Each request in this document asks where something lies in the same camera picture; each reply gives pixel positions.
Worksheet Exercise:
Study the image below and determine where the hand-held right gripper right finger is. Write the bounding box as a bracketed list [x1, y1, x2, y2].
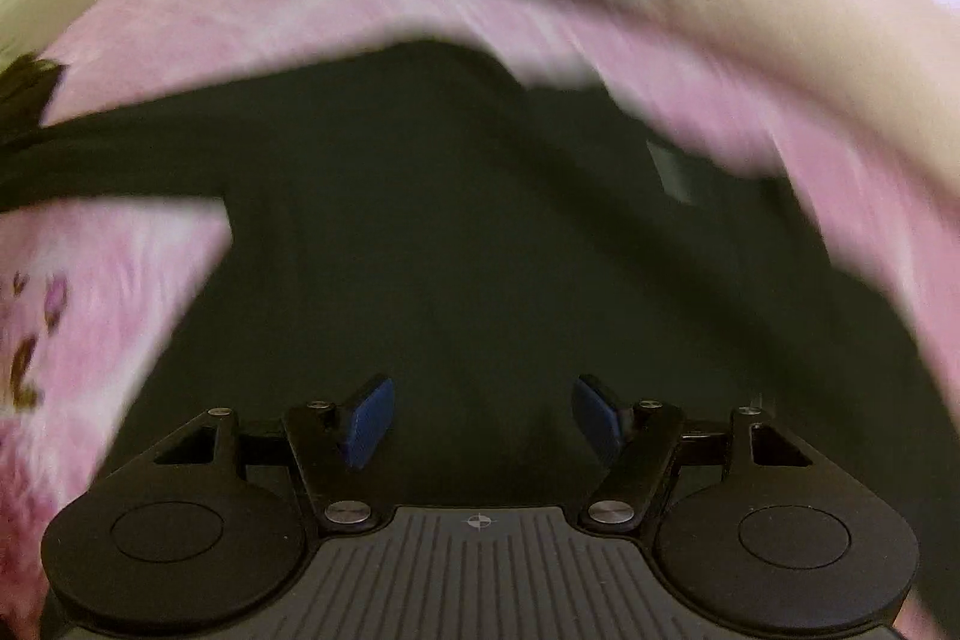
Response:
[571, 374, 815, 530]

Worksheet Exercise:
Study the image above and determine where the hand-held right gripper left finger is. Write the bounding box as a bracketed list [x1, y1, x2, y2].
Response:
[154, 374, 396, 532]

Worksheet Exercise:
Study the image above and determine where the black garment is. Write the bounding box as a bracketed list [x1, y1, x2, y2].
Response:
[0, 40, 935, 536]

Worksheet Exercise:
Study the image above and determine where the pink floral blanket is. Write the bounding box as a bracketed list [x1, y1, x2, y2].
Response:
[0, 0, 960, 640]

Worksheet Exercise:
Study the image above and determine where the beige folded blanket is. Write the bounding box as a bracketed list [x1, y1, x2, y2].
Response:
[645, 0, 960, 221]

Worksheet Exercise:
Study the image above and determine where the brown garment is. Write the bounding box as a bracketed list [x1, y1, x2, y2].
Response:
[0, 53, 65, 150]

